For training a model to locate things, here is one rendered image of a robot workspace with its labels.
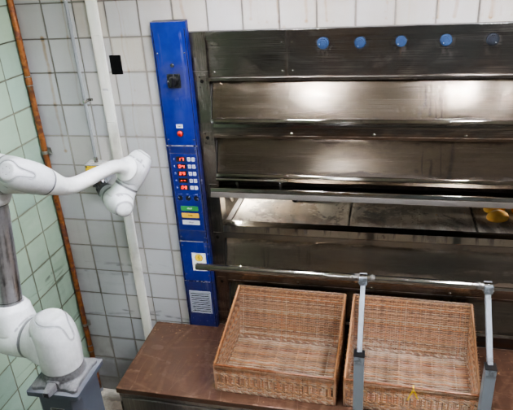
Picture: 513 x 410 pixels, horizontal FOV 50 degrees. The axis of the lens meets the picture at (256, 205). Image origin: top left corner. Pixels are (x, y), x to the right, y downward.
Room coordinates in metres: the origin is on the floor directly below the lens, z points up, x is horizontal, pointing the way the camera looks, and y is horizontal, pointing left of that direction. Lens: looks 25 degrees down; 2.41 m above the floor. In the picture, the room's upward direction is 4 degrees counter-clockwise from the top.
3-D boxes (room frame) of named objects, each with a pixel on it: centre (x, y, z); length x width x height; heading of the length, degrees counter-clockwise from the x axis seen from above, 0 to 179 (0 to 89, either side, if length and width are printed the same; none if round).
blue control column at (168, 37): (3.39, 0.09, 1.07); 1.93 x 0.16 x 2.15; 166
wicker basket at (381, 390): (1.96, -0.65, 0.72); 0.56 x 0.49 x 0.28; 74
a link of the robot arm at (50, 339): (1.64, 0.77, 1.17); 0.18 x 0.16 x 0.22; 69
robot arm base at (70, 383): (1.62, 0.76, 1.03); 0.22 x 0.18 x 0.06; 167
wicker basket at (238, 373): (2.11, -0.08, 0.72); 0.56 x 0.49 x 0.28; 75
